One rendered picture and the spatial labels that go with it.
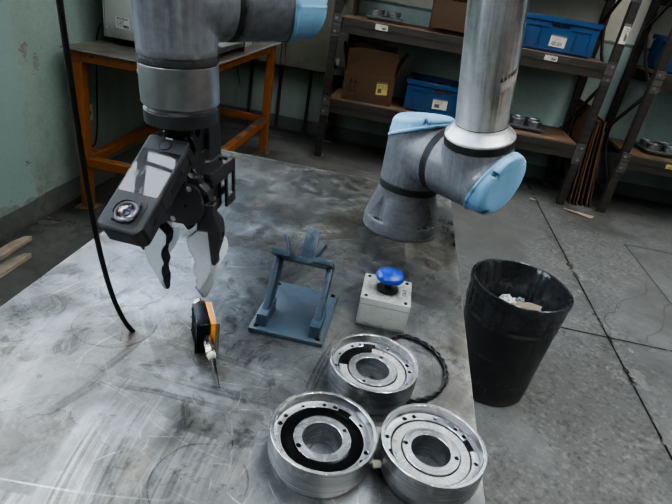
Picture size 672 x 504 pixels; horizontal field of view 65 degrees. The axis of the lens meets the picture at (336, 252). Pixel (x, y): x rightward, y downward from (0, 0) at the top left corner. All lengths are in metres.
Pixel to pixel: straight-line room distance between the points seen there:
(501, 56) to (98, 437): 0.70
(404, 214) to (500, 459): 1.02
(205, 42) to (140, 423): 0.38
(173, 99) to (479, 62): 0.48
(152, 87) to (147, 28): 0.05
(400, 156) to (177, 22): 0.57
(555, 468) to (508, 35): 1.38
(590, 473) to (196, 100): 1.68
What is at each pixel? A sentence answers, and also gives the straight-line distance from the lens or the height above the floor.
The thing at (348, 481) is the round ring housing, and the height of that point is 0.83.
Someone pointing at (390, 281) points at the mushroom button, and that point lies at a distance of 0.73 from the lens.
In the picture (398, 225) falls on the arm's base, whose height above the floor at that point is 0.83.
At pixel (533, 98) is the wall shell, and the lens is 4.58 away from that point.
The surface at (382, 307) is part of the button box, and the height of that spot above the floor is 0.84.
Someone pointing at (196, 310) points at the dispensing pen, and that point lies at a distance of 0.67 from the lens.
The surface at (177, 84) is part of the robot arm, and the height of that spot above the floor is 1.12.
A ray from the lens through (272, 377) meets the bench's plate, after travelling 0.64.
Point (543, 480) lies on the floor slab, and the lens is 1.82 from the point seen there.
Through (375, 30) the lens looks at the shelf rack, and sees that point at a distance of 3.87.
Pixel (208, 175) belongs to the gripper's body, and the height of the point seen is 1.03.
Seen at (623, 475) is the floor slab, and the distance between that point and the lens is 1.99.
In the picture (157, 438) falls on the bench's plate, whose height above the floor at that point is 0.80.
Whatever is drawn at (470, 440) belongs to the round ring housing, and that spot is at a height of 0.83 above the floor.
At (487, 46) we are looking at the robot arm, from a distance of 0.83.
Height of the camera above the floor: 1.23
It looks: 27 degrees down
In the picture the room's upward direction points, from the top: 10 degrees clockwise
